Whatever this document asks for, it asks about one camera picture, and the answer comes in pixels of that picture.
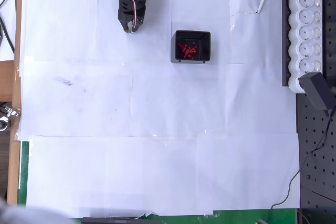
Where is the black power adapter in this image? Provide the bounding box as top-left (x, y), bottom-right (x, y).
top-left (298, 71), bottom-right (333, 111)

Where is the dark ribbed panel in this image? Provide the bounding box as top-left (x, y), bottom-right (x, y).
top-left (0, 129), bottom-right (13, 198)

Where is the thin black adapter cable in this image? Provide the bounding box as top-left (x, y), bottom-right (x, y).
top-left (269, 108), bottom-right (336, 224)

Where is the white paper table cover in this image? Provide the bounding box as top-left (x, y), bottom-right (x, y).
top-left (17, 0), bottom-right (301, 219)

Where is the flat black device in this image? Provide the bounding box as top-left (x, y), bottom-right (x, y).
top-left (80, 217), bottom-right (160, 224)

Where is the black perforated pegboard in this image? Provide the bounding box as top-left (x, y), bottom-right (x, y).
top-left (296, 0), bottom-right (336, 224)

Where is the thick black cable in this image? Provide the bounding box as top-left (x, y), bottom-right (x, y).
top-left (0, 16), bottom-right (15, 55)

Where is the black plastic bin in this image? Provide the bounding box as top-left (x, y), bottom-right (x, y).
top-left (170, 30), bottom-right (212, 64)

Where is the brown wooden board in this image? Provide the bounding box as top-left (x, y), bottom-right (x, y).
top-left (6, 0), bottom-right (24, 206)

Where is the white power strip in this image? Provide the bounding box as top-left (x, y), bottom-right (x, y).
top-left (288, 0), bottom-right (323, 94)

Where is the green cutting mat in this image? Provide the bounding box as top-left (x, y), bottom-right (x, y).
top-left (17, 141), bottom-right (300, 224)

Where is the blurry grey object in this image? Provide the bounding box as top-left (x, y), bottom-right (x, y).
top-left (0, 197), bottom-right (70, 224)

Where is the metal clamp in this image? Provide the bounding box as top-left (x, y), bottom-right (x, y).
top-left (0, 105), bottom-right (20, 131)

